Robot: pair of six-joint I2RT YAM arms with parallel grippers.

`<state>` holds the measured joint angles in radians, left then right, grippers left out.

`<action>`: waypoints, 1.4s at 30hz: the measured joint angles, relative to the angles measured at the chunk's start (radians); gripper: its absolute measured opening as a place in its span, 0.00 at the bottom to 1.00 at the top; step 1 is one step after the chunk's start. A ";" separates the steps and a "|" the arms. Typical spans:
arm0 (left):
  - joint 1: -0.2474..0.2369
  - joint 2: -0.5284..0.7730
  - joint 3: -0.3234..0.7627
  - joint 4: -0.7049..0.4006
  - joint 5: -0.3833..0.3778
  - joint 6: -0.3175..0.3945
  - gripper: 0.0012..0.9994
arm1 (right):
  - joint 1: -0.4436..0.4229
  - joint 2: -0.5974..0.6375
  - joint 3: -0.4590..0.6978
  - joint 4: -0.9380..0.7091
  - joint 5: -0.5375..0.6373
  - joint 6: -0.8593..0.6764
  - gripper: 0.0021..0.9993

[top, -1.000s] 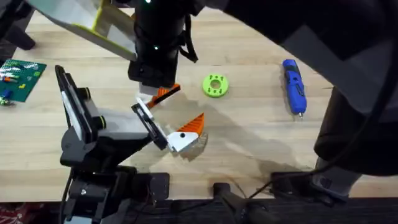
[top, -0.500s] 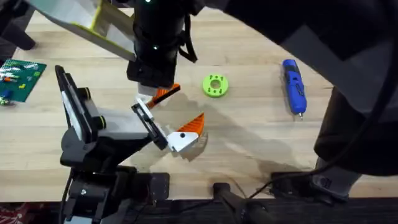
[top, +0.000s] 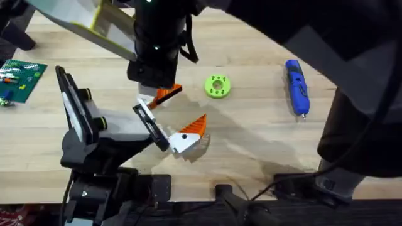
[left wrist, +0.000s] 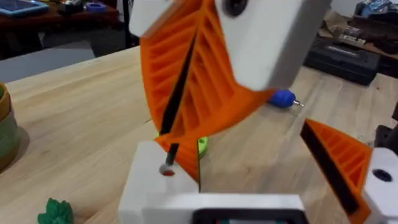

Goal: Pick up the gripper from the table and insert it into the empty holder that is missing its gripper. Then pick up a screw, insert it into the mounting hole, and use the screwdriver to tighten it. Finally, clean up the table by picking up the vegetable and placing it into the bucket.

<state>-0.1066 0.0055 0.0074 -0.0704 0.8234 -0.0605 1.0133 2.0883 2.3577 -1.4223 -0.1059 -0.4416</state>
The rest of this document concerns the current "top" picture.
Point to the black stand leg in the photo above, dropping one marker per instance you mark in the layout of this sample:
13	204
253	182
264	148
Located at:
15	34

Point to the red patterned cloth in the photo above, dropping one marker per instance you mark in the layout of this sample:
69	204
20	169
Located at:
15	218

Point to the blue electric screwdriver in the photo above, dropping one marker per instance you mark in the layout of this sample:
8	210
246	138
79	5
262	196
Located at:
297	88

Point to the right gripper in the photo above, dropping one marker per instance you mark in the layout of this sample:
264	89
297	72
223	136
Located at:
157	37

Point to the black stand post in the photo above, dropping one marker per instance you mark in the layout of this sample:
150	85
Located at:
226	194

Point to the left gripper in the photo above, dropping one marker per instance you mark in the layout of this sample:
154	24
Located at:
125	127

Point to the orange ribbed wedge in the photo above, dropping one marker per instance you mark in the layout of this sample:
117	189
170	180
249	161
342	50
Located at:
163	94

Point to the green disc with holes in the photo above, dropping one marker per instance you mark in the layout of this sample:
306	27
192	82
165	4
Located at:
211	91

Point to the green board with toy blocks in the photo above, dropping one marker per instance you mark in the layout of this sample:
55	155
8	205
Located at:
22	84

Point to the left wrist flat plate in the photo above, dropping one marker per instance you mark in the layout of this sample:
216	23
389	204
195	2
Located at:
77	106

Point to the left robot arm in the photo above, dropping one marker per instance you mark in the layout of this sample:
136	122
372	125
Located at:
94	194

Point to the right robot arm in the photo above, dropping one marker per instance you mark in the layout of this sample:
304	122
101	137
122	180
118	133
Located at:
314	25

